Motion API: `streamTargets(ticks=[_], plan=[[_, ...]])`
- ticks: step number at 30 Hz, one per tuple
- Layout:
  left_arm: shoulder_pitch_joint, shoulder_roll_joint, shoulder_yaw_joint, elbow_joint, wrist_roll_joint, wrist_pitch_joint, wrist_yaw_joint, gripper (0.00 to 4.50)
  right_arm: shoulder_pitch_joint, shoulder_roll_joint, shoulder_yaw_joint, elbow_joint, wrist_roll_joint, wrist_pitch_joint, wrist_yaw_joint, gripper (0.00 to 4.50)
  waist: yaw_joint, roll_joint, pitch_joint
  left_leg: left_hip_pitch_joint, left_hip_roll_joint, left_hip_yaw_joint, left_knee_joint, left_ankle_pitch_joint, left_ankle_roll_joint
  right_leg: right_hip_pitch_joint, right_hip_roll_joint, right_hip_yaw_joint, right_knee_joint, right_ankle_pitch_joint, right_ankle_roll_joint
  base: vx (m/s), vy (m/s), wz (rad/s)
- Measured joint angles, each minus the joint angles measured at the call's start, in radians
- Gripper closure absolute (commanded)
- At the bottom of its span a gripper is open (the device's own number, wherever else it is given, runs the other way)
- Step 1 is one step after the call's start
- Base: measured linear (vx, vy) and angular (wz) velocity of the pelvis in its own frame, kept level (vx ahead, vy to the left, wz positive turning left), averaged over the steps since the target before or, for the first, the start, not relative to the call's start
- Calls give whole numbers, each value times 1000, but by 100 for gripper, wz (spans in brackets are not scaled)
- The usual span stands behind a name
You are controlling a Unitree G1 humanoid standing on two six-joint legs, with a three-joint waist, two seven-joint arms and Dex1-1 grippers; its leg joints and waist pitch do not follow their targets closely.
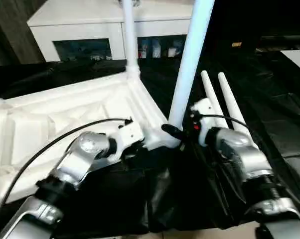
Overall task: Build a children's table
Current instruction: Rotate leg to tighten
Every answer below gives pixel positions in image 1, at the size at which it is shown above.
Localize black mat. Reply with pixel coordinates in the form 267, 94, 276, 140
0, 48, 300, 234

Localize white plastic table leg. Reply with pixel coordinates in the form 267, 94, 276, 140
217, 72, 252, 140
200, 70, 227, 128
121, 0, 141, 81
167, 0, 215, 148

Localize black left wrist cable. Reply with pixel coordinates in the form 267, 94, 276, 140
0, 118, 134, 226

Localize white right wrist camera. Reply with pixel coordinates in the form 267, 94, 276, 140
189, 97, 217, 148

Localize white plastic table top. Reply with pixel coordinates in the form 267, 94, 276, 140
0, 70, 183, 203

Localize white long board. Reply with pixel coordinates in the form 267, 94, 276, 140
280, 49, 300, 76

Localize white low cabinet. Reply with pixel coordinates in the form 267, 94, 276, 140
26, 0, 195, 62

